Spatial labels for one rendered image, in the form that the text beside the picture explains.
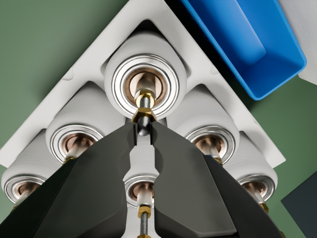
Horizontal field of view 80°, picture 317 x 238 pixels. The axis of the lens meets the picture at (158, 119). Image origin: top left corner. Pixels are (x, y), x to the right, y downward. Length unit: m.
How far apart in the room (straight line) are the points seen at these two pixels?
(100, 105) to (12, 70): 0.33
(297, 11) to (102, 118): 0.36
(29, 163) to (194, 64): 0.27
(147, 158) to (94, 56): 0.16
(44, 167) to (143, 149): 0.14
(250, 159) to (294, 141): 0.39
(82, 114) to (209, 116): 0.16
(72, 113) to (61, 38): 0.27
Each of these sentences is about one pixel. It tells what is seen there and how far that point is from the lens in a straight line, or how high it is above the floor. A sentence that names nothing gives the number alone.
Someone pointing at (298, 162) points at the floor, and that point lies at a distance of 0.78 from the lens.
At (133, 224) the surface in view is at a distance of 0.43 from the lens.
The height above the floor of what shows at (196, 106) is 0.22.
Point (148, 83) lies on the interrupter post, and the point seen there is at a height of 0.27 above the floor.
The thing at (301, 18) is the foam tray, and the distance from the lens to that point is 0.43.
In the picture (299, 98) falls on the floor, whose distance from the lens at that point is 0.63.
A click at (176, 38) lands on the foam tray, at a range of 0.28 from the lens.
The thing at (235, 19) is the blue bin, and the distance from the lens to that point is 0.49.
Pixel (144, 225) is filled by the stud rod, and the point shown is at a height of 0.31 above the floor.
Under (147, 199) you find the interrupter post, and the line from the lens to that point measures 0.29.
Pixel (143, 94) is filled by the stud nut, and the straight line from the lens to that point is 0.18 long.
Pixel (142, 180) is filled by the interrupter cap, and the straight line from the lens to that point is 0.29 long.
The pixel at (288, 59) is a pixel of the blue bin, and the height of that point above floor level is 0.08.
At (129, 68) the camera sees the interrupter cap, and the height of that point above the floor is 0.25.
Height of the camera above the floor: 0.45
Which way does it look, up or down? 61 degrees down
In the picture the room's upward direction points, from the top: 175 degrees clockwise
